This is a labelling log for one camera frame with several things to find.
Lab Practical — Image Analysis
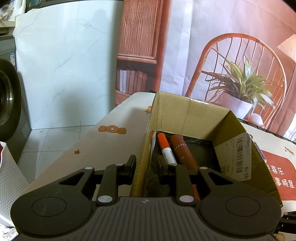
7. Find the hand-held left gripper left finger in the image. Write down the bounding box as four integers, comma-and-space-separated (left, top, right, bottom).
59, 155, 137, 205

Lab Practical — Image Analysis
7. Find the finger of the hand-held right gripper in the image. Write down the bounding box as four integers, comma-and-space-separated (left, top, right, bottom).
279, 212, 296, 232

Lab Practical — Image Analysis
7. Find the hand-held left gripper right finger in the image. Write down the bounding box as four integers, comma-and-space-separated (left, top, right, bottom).
157, 155, 235, 205

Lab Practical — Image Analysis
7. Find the orange marker pen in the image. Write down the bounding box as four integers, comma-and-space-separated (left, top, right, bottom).
157, 133, 177, 166

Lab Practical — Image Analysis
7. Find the brown lipstick tube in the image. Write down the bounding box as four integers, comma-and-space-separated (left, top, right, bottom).
171, 134, 200, 173

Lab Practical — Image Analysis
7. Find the brown cardboard box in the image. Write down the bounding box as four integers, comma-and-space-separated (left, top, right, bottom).
129, 91, 284, 209

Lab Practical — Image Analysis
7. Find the printed bear table mat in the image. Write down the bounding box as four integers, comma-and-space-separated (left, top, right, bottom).
30, 91, 296, 241

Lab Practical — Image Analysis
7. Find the black box liner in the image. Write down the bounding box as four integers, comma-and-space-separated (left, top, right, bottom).
148, 131, 222, 197

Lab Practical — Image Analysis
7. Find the white shipping label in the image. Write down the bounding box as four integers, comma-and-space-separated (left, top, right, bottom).
214, 132, 255, 181

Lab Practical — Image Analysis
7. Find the white plastic basket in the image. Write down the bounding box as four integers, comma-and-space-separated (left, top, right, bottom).
0, 141, 30, 227

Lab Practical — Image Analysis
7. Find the white marble board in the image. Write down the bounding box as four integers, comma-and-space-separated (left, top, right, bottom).
13, 0, 124, 130

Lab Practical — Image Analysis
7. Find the grey washing machine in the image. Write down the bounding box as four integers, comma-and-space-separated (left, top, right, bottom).
0, 35, 31, 142

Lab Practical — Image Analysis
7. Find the grey stone countertop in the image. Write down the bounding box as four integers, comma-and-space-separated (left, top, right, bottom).
0, 21, 16, 35

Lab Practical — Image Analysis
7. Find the white detergent bottle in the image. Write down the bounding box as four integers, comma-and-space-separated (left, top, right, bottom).
10, 0, 26, 19

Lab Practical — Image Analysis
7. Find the printed wall backdrop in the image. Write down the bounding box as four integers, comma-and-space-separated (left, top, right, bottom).
114, 0, 296, 142

